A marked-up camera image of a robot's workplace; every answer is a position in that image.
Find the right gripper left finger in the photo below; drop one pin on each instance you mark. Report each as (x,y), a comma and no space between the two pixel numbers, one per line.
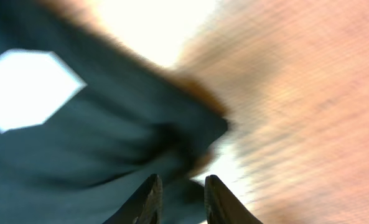
(143,207)

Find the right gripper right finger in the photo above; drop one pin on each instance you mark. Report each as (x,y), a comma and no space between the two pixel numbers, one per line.
(222,206)

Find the black t-shirt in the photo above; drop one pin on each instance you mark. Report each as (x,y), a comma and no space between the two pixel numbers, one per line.
(126,124)

